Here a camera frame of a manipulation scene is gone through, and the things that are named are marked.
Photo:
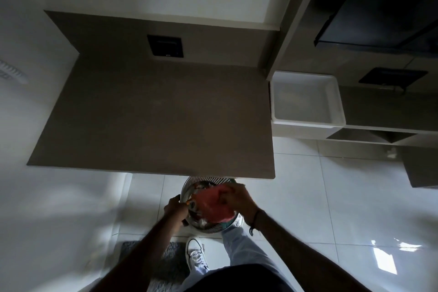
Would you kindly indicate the grey cabinet unit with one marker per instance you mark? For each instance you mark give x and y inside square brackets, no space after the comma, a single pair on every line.
[376,107]

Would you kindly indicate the dark shirt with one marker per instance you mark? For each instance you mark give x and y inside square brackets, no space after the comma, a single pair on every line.
[239,279]

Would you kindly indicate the perforated metal waste bin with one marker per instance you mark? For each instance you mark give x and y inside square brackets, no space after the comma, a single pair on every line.
[202,221]

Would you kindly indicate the white plastic tub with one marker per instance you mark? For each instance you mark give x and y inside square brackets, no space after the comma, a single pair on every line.
[306,103]

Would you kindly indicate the person's right forearm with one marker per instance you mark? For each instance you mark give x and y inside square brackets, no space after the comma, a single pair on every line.
[301,254]

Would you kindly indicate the person's right fingers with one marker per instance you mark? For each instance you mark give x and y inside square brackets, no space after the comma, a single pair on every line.
[230,194]

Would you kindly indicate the grey floor mat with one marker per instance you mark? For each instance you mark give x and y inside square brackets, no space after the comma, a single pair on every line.
[160,264]

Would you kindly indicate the black wrist band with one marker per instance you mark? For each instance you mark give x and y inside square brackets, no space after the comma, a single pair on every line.
[256,220]

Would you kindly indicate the white wall vent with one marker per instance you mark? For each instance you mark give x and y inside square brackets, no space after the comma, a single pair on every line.
[12,71]

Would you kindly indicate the light grey trousers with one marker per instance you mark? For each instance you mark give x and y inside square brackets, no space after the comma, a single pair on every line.
[239,247]

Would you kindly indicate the person's right hand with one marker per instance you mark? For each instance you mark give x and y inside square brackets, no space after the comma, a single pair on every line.
[243,201]

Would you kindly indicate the person's left fingers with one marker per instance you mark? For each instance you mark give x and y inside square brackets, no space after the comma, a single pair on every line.
[183,207]

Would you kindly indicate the red cloth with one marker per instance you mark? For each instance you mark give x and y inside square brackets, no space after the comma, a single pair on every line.
[214,204]

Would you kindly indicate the person's left hand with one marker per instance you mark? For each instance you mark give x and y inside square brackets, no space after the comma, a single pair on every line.
[175,208]

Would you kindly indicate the person's left forearm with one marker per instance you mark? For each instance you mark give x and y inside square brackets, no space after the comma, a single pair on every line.
[143,254]

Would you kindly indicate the black range hood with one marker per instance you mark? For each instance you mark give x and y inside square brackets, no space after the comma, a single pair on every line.
[383,11]

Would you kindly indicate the small white object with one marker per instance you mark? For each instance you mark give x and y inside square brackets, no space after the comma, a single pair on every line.
[391,153]

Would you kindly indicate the white sneaker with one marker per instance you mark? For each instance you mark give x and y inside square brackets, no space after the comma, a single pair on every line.
[195,254]

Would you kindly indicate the black wall socket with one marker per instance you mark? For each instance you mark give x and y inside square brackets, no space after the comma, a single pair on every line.
[165,46]

